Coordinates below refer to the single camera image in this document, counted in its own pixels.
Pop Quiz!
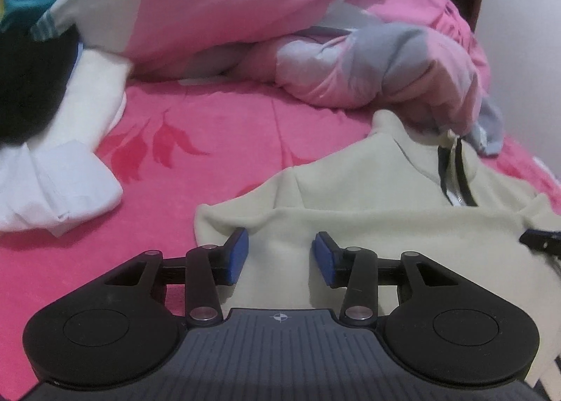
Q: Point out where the beige zip jacket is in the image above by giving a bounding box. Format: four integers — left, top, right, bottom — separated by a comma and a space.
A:
193, 109, 561, 393

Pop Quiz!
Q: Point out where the black garment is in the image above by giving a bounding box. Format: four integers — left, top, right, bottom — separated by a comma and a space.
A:
0, 24, 82, 148

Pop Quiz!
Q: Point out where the pink flower print quilt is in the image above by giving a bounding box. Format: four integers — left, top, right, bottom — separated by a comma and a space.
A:
31, 0, 505, 156

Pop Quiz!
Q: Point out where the white garment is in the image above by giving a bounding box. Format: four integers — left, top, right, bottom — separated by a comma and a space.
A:
0, 50, 134, 237

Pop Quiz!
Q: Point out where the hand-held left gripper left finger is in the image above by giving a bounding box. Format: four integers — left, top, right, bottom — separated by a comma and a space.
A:
103, 226, 250, 326

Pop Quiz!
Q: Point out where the pink floral fleece blanket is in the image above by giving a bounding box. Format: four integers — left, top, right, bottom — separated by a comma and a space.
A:
0, 77, 561, 393

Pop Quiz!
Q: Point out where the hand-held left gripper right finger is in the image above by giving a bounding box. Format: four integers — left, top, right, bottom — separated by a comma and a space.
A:
311, 231, 459, 326

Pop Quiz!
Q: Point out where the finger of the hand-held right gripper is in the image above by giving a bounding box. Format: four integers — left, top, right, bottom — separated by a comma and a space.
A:
519, 229, 561, 259

